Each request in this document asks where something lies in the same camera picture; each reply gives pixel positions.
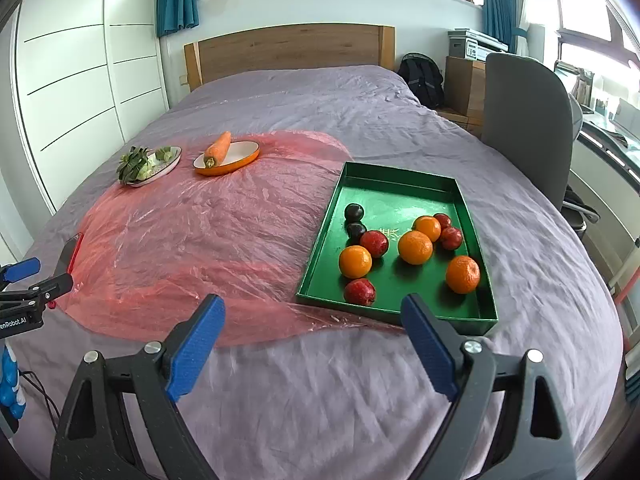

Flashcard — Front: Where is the patterned grey plate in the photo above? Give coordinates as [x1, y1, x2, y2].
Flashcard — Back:
[116, 145, 182, 188]

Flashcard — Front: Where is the wooden headboard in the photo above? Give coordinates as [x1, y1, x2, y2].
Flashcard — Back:
[183, 23, 396, 90]

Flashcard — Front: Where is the small dark plum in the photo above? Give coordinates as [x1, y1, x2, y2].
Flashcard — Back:
[345, 222, 367, 244]

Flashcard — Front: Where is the green leafy vegetable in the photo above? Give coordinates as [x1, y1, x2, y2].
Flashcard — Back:
[116, 146, 174, 184]

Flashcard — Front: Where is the orange mandarin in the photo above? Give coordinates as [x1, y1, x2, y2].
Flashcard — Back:
[398, 230, 433, 266]

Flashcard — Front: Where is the blue gloved left hand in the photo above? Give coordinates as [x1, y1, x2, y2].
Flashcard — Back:
[0, 340, 26, 420]

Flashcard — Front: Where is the dark purple plum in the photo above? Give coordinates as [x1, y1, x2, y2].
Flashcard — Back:
[344, 203, 364, 223]

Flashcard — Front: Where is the pink plastic sheet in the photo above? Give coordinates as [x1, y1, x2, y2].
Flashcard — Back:
[60, 131, 369, 347]

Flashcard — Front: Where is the red apple in tray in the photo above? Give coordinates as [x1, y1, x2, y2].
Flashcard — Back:
[344, 278, 376, 307]

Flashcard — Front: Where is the orange in tray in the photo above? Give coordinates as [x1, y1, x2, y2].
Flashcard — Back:
[412, 216, 442, 243]
[338, 245, 372, 280]
[445, 256, 480, 295]

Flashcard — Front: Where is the teal curtain right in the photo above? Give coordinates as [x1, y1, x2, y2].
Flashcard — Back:
[483, 0, 518, 53]

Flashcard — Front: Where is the green rectangular tray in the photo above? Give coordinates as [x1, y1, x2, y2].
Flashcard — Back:
[295, 160, 499, 337]

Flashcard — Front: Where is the black backpack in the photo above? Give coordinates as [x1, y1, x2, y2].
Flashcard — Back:
[398, 53, 445, 110]

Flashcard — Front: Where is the orange rimmed white dish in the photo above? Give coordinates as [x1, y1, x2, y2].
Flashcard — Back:
[193, 141, 260, 177]

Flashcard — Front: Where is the orange in tray right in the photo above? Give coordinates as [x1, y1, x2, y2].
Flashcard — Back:
[445, 256, 480, 295]

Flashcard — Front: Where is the purple bed sheet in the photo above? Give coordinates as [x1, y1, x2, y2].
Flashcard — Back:
[12, 66, 623, 479]

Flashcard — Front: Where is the wooden drawer cabinet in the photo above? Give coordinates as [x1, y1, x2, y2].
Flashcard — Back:
[436, 56, 486, 138]

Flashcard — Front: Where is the red tomato fruit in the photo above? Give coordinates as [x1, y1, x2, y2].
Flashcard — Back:
[439, 226, 463, 252]

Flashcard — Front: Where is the orange in tray left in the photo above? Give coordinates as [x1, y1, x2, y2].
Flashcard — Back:
[338, 245, 372, 280]

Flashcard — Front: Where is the white wardrobe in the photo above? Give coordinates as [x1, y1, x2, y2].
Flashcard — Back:
[0, 0, 170, 252]

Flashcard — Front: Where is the grey office chair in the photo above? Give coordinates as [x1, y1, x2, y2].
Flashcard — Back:
[480, 53, 600, 236]

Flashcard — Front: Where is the orange in tray rear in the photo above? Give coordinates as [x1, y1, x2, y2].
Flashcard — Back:
[412, 216, 442, 243]

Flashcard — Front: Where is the orange carrot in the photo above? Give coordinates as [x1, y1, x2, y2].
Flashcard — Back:
[203, 131, 232, 168]

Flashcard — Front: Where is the grey printer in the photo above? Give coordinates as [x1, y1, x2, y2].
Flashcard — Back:
[448, 28, 509, 62]

